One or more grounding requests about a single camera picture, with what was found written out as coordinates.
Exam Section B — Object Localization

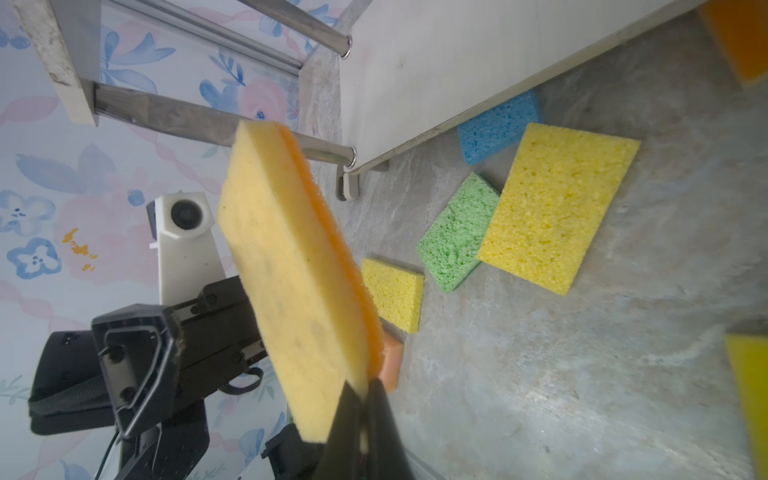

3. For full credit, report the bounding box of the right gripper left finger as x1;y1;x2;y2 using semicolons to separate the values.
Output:
312;383;363;480

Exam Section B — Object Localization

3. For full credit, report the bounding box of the bright yellow sponge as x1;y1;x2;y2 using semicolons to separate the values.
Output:
726;333;767;479

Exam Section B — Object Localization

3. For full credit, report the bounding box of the pale yellow orange-backed sponge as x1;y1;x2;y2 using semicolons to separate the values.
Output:
216;121;384;443

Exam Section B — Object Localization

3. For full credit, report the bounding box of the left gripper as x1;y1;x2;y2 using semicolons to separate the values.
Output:
91;277;266;438

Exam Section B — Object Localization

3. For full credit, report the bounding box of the white two-tier shelf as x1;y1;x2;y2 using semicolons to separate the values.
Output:
13;1;695;200

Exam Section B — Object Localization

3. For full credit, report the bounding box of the orange sponge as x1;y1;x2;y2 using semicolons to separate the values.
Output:
697;0;767;87

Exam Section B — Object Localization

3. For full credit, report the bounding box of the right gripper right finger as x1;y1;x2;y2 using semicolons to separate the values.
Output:
364;378;416;480

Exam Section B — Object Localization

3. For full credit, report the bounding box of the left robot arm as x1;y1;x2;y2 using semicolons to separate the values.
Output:
28;277;267;479

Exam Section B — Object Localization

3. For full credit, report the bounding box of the yellow sponge left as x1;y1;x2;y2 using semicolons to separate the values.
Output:
362;258;425;334

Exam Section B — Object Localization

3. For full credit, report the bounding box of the green sponge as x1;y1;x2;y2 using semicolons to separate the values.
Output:
416;173;500;293

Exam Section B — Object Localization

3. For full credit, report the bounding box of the yellow cellulose sponge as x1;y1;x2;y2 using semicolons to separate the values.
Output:
477;123;641;296

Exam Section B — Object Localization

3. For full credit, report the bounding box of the left corner metal post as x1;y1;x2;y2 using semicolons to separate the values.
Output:
111;0;303;78

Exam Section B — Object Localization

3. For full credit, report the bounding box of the blue sponge near shelf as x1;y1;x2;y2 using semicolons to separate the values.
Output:
457;90;542;165

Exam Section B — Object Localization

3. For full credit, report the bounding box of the pink sponge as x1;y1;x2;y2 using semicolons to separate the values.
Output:
378;331;404;393

